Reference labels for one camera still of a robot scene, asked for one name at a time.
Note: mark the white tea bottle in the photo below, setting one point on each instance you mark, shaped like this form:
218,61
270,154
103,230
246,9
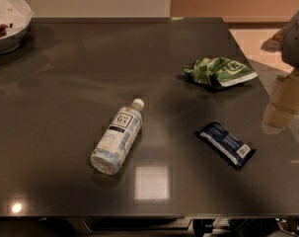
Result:
112,149

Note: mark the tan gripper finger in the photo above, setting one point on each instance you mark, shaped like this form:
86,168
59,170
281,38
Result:
276,119

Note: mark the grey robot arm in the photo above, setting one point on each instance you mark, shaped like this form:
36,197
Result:
290,45

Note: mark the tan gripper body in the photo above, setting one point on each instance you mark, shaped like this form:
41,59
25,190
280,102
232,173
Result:
295,46

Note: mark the white bowl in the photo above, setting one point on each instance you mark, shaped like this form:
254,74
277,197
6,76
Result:
17,15

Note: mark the dark blue snack packet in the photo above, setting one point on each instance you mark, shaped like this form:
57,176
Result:
236,152

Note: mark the green jalapeno chip bag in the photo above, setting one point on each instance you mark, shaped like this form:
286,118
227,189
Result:
219,72

